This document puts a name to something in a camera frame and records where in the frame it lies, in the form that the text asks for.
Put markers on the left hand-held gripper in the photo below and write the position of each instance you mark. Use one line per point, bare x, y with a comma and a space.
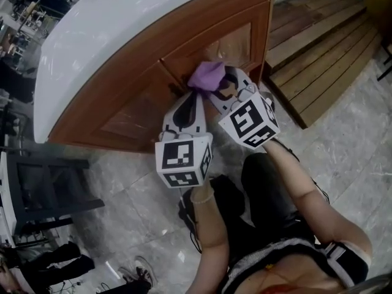
177, 155

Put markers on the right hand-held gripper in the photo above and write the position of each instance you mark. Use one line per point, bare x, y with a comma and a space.
245, 121

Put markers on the purple cloth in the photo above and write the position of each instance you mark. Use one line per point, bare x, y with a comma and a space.
206, 75

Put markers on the person's right forearm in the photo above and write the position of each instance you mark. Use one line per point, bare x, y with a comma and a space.
291, 173

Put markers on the person's left forearm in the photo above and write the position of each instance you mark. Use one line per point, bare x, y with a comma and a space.
209, 222

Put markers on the wooden vanity cabinet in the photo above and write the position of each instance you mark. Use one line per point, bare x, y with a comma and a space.
144, 47

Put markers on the wooden slatted platform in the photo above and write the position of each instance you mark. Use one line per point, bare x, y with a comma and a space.
321, 63

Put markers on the person's legs black trousers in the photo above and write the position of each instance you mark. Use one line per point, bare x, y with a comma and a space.
263, 188

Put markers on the white ceramic sink basin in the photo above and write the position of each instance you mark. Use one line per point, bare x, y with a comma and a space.
92, 41

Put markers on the person's torso grey mesh top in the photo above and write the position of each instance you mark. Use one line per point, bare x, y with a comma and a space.
260, 262

